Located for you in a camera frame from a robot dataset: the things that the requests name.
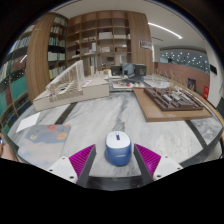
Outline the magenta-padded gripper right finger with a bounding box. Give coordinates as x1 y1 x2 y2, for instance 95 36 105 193
133 143 184 185

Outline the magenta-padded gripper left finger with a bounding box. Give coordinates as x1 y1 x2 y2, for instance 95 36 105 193
46 143 98 186

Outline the white architectural model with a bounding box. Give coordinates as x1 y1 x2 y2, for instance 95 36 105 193
32 59 111 113

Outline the dark bookshelf full of books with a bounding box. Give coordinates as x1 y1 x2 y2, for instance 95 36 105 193
0 24 38 134

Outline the blue and white computer mouse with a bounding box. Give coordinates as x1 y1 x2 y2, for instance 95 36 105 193
104 130 133 167

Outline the grey floral print mouse pad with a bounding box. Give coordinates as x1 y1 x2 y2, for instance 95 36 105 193
17 123 72 169

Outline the wooden shelf unit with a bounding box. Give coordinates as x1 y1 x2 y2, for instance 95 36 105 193
25 9 156 103

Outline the red standing sign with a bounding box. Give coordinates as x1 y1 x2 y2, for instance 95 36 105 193
202 84 210 100

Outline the wall sign plate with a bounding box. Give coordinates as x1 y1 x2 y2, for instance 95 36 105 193
139 39 154 51

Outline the person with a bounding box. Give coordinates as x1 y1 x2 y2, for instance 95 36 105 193
0 133 18 163

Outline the grey architectural model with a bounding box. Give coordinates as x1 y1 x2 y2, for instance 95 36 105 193
110 63 148 83

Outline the long ceiling light strip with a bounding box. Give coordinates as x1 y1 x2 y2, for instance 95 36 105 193
147 21 184 40

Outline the group of small ceiling lights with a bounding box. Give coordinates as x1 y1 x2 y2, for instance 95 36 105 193
159 49 210 73

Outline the brown architectural model on board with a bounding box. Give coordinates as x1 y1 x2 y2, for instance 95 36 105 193
132 78 214 123

